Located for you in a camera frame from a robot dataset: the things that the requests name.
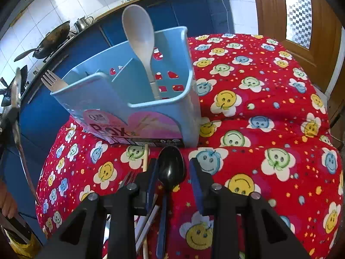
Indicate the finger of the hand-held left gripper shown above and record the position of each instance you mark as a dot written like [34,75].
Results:
[6,125]

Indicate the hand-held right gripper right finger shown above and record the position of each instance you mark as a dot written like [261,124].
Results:
[196,186]

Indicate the light blue plastic utensil holder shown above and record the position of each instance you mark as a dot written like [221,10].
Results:
[172,129]

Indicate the black plastic spoon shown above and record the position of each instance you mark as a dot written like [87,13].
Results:
[169,167]

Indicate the gas stove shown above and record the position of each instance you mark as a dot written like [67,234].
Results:
[58,51]

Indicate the person's left forearm yellow sleeve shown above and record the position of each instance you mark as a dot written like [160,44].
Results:
[24,248]

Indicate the dark wok with utensils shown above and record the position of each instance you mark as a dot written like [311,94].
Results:
[5,99]

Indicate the blue kitchen base cabinet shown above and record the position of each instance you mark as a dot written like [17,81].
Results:
[188,10]

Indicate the person's left hand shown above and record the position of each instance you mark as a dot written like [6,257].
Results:
[8,202]

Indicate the metal fork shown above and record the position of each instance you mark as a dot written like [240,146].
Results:
[128,179]

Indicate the red smiley flower tablecloth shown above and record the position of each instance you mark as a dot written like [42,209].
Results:
[269,113]

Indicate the wooden door with glass panel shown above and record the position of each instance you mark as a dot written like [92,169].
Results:
[272,5]

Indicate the steel kettle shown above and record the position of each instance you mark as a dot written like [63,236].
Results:
[82,23]

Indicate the white plastic spoon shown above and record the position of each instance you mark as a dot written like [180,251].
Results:
[137,27]

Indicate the white chopstick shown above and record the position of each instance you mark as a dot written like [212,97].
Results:
[149,225]
[147,221]

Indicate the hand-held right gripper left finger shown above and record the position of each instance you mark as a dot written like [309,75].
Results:
[151,178]

